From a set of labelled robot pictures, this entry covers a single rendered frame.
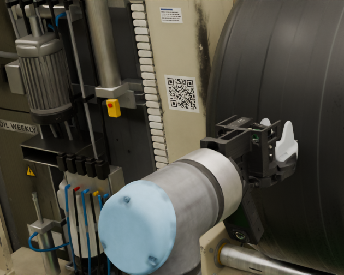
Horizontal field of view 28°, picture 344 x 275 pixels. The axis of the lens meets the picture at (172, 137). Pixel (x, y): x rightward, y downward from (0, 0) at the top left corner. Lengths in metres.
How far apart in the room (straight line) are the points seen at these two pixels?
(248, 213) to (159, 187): 0.20
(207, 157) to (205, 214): 0.08
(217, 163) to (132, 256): 0.15
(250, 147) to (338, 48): 0.22
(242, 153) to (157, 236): 0.21
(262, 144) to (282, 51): 0.22
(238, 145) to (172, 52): 0.53
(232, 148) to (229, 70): 0.26
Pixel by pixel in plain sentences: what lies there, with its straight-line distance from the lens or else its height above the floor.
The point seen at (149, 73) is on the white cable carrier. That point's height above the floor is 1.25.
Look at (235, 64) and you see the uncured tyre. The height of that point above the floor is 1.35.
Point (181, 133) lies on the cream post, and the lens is 1.41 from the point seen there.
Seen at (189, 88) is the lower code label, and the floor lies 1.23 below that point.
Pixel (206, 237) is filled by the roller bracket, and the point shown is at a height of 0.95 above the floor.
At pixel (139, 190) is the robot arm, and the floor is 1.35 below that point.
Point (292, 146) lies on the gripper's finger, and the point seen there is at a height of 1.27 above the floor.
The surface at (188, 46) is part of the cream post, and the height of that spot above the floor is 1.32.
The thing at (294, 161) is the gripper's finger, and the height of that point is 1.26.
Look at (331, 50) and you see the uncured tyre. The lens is 1.01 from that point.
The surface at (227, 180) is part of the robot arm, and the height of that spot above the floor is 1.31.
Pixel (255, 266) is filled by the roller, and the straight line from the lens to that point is 1.36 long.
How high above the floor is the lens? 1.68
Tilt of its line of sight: 23 degrees down
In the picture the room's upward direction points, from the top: 8 degrees counter-clockwise
